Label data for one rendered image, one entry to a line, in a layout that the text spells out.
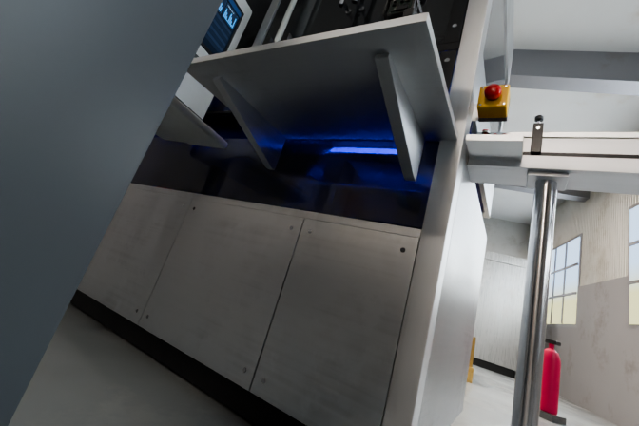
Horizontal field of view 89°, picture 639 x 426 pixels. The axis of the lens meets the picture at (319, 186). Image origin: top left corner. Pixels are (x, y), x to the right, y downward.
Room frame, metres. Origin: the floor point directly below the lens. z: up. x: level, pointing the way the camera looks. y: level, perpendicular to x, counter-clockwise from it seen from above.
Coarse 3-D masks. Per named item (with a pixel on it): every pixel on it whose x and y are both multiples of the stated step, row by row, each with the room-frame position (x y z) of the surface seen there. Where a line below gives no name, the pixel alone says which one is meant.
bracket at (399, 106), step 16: (384, 64) 0.55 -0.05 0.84; (384, 80) 0.58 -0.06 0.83; (384, 96) 0.62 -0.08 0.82; (400, 96) 0.62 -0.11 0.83; (400, 112) 0.64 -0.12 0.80; (400, 128) 0.68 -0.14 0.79; (416, 128) 0.74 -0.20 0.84; (400, 144) 0.72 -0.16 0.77; (416, 144) 0.77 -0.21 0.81; (400, 160) 0.76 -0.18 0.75; (416, 160) 0.79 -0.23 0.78; (416, 176) 0.81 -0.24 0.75
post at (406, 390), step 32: (480, 0) 0.77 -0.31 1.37; (480, 32) 0.76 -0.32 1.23; (480, 64) 0.80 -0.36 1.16; (448, 160) 0.77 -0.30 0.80; (448, 192) 0.77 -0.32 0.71; (448, 224) 0.76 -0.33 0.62; (416, 256) 0.79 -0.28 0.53; (416, 288) 0.78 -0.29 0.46; (416, 320) 0.78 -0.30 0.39; (416, 352) 0.77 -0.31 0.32; (416, 384) 0.76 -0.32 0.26; (384, 416) 0.79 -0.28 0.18; (416, 416) 0.79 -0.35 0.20
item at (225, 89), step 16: (224, 80) 0.83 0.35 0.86; (224, 96) 0.87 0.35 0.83; (240, 96) 0.89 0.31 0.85; (240, 112) 0.91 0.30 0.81; (256, 112) 0.95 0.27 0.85; (256, 128) 0.97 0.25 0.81; (272, 128) 1.03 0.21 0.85; (256, 144) 1.00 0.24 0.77; (272, 144) 1.05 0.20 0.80; (272, 160) 1.07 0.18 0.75
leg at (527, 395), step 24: (552, 192) 0.76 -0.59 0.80; (552, 216) 0.77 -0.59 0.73; (552, 240) 0.77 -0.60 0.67; (528, 264) 0.79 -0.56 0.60; (528, 288) 0.78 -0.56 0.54; (528, 312) 0.78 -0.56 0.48; (528, 336) 0.77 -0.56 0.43; (528, 360) 0.77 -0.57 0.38; (528, 384) 0.77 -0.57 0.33; (528, 408) 0.77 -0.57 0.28
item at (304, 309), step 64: (128, 192) 1.57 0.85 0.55; (128, 256) 1.44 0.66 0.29; (192, 256) 1.23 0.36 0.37; (256, 256) 1.07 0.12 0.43; (320, 256) 0.94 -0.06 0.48; (384, 256) 0.84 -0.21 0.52; (448, 256) 0.82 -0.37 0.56; (192, 320) 1.16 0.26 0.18; (256, 320) 1.02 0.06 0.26; (320, 320) 0.91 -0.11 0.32; (384, 320) 0.82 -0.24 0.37; (448, 320) 0.95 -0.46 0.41; (256, 384) 0.98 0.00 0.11; (320, 384) 0.88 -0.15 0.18; (384, 384) 0.80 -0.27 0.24; (448, 384) 1.12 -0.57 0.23
